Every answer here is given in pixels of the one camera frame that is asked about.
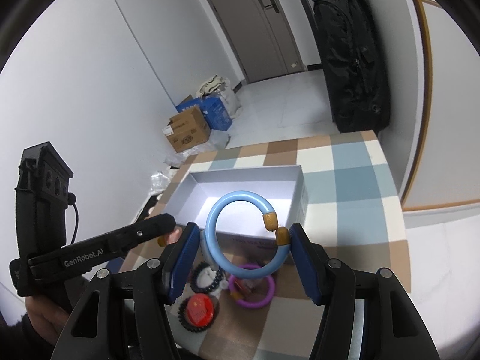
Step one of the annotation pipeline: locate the red toy black bead bracelet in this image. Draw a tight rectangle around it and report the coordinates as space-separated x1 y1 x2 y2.
177 292 222 332

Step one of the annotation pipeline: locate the light blue bangle bracelet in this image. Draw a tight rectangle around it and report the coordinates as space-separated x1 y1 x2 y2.
204 190 291 281

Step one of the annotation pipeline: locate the purple bangle bracelet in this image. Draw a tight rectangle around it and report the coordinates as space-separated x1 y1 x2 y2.
228 263 277 309

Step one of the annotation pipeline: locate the person's left hand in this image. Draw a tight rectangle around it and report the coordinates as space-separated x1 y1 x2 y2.
25 296 69 345

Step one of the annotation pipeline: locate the checkered table cloth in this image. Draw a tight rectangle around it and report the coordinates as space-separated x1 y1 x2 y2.
112 130 413 360

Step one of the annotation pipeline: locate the grey cardboard box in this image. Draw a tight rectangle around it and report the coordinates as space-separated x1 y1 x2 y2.
164 165 308 262

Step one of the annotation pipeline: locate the white plastic wrap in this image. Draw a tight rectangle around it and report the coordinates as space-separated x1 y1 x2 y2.
150 130 230 196

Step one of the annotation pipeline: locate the brown cardboard box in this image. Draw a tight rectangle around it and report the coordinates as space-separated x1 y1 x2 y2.
163 106 211 153

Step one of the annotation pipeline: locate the blue cardboard box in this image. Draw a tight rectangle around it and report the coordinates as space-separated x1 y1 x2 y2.
176 96 233 132

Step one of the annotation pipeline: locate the white fabric bag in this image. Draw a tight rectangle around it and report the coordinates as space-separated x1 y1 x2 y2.
196 75 242 119

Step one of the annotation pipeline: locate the black hanging coat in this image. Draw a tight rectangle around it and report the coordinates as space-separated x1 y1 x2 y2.
313 0 391 133

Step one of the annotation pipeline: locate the grey door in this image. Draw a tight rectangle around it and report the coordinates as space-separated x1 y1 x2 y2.
208 0 304 83

